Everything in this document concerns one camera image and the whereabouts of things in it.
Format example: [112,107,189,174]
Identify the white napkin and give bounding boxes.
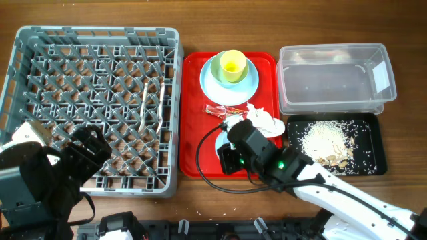
[246,103,286,138]

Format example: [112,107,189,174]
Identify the white plastic spoon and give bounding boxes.
[138,82,149,133]

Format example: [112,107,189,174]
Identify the white plastic fork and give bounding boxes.
[156,82,165,135]

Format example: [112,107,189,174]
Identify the rice and food scraps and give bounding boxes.
[288,120,378,176]

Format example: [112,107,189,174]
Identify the light blue bowl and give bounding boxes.
[215,131,230,158]

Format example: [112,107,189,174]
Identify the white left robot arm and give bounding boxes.
[1,121,112,239]

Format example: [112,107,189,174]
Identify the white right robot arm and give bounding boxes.
[217,141,426,239]

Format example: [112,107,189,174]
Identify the grey dishwasher rack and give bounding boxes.
[1,26,184,198]

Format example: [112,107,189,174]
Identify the red snack wrapper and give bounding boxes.
[204,104,248,119]

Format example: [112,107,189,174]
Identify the red plastic tray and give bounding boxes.
[179,51,280,179]

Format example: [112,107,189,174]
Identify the light blue plate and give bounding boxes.
[199,56,259,106]

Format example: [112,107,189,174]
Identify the green bowl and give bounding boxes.
[210,51,249,85]

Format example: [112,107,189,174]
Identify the yellow plastic cup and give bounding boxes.
[220,50,247,83]

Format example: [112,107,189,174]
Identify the black tray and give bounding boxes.
[287,113,388,175]

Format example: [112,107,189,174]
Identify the clear plastic bin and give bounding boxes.
[276,43,397,115]

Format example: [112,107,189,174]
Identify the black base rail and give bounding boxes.
[77,211,321,240]

